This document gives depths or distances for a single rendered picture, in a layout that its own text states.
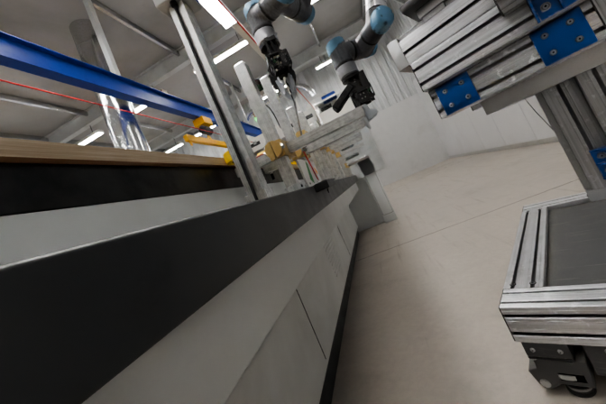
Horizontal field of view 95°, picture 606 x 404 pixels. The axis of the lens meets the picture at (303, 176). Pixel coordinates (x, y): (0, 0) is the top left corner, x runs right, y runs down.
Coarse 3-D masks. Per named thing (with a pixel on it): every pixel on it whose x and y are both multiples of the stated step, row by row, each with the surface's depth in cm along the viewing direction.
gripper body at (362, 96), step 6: (354, 72) 102; (360, 72) 103; (348, 78) 103; (354, 78) 104; (360, 78) 103; (366, 78) 102; (354, 84) 103; (360, 84) 103; (366, 84) 101; (354, 90) 102; (360, 90) 101; (366, 90) 101; (372, 90) 100; (360, 96) 102; (366, 96) 102; (372, 96) 103; (360, 102) 102; (366, 102) 106
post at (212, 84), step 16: (176, 16) 58; (192, 16) 59; (192, 32) 57; (192, 48) 56; (192, 64) 57; (208, 64) 56; (208, 80) 56; (208, 96) 56; (224, 96) 56; (224, 112) 56; (224, 128) 56; (240, 128) 57; (240, 144) 55; (240, 160) 54; (256, 160) 58; (240, 176) 55; (256, 176) 54; (256, 192) 54; (272, 192) 57
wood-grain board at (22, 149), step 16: (0, 144) 35; (16, 144) 37; (32, 144) 39; (48, 144) 41; (64, 144) 43; (80, 144) 45; (0, 160) 35; (16, 160) 37; (32, 160) 39; (48, 160) 40; (64, 160) 42; (80, 160) 44; (96, 160) 47; (112, 160) 50; (128, 160) 53; (144, 160) 57; (160, 160) 61; (176, 160) 67; (192, 160) 73; (208, 160) 80; (224, 160) 89
